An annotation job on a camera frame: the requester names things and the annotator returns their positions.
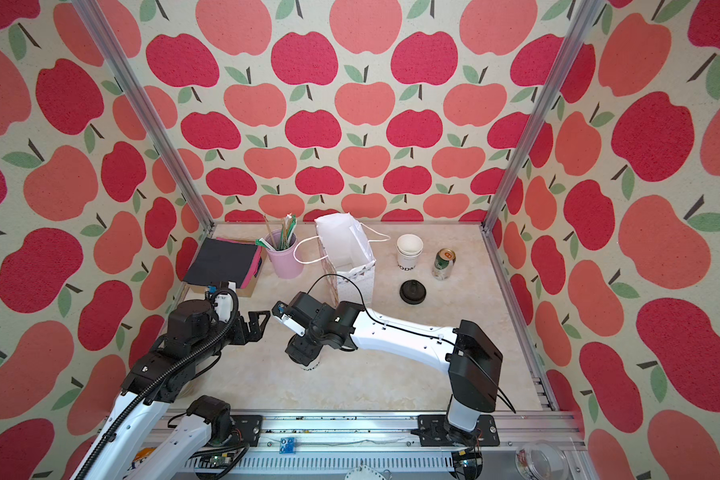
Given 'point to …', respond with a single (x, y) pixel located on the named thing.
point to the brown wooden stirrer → (270, 232)
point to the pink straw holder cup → (282, 257)
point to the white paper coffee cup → (311, 365)
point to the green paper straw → (286, 232)
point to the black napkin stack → (215, 261)
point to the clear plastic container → (541, 461)
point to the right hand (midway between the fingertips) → (307, 332)
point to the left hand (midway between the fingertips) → (259, 315)
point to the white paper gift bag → (350, 258)
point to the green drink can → (443, 263)
